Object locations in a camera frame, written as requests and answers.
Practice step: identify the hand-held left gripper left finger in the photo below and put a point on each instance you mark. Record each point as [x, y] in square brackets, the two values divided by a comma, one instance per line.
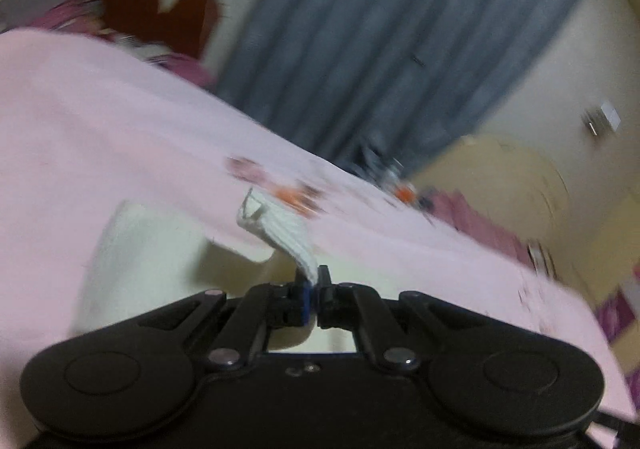
[303, 305]

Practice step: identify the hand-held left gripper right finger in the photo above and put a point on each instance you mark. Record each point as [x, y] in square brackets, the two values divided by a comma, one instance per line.
[325, 301]

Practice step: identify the pale green towel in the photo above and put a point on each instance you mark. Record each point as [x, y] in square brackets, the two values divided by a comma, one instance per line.
[285, 234]

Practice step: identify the purple pillow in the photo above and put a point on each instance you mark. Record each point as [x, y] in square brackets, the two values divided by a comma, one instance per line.
[475, 219]

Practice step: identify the cream bed headboard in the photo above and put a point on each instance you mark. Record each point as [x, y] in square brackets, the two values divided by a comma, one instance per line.
[500, 179]

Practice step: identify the pink floral bed sheet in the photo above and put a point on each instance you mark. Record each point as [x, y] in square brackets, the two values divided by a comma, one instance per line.
[125, 129]

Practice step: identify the blue curtain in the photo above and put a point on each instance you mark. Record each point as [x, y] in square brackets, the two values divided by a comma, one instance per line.
[375, 29]

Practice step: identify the cream wardrobe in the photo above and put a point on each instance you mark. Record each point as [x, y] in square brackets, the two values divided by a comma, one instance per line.
[612, 249]

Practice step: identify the purple cloth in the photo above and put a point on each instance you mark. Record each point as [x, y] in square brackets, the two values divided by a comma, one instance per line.
[75, 14]

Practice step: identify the wall socket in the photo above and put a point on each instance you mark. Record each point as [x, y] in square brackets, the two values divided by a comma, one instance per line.
[602, 119]

